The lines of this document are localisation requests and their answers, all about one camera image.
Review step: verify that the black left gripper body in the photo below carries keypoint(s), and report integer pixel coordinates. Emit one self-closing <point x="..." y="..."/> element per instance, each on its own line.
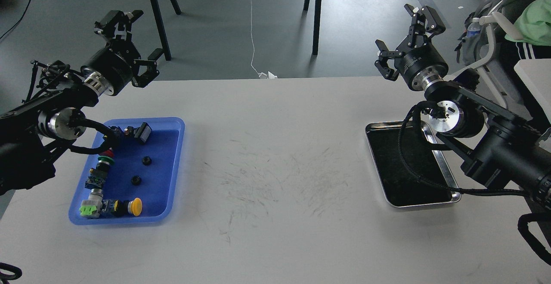
<point x="110" y="69"/>

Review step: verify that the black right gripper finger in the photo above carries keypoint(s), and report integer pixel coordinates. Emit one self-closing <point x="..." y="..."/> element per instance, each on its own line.
<point x="382" y="63"/>
<point x="426" y="24"/>

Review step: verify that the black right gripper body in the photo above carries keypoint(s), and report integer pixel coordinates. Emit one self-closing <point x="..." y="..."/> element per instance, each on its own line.
<point x="414" y="60"/>

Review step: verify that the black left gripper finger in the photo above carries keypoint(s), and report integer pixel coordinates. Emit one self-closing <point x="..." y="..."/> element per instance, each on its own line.
<point x="116" y="25"/>
<point x="151" y="71"/>

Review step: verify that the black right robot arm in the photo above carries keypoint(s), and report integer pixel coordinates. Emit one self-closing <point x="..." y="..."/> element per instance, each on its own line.
<point x="499" y="149"/>

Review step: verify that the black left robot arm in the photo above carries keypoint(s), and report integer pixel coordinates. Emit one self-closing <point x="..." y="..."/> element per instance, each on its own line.
<point x="35" y="134"/>

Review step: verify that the blue plastic tray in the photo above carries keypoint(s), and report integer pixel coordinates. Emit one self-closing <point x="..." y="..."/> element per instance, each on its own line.
<point x="158" y="180"/>

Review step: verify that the silver metal tray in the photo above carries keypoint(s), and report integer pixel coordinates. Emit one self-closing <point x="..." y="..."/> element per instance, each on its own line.
<point x="411" y="175"/>

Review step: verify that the plastic water bottle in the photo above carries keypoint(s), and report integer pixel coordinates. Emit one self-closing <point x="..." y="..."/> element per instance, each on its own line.
<point x="474" y="28"/>

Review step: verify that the grey backpack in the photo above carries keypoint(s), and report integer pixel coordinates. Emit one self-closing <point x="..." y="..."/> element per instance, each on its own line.
<point x="468" y="50"/>

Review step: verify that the black left stand leg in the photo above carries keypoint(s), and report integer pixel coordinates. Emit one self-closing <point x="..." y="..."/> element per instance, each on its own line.
<point x="160" y="25"/>

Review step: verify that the black stand leg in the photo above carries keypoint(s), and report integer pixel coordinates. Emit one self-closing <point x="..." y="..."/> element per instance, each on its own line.
<point x="160" y="25"/>
<point x="316" y="25"/>

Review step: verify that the person in green shirt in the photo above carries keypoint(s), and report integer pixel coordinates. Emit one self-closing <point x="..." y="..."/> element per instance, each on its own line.
<point x="532" y="18"/>

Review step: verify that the black right stand leg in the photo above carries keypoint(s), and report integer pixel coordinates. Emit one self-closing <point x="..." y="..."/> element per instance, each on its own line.
<point x="316" y="25"/>

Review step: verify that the white side table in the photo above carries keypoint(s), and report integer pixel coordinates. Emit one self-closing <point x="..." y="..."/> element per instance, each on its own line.
<point x="536" y="75"/>

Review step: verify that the black square button switch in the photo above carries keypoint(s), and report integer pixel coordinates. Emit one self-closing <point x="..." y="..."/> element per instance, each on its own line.
<point x="141" y="134"/>

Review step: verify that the white chair frame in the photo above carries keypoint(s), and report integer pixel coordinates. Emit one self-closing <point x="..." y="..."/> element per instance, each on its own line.
<point x="480" y="66"/>

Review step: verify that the red push button switch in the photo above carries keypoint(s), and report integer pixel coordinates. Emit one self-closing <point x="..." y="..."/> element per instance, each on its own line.
<point x="115" y="143"/>

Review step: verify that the green push button switch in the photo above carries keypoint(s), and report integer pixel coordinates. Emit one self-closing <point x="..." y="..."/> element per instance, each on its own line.
<point x="98" y="175"/>

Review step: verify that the yellow push button switch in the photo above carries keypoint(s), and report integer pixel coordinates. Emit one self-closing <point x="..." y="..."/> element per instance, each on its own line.
<point x="118" y="208"/>

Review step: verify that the green white connector switch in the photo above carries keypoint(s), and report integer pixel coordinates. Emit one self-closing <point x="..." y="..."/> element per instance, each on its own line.
<point x="91" y="208"/>

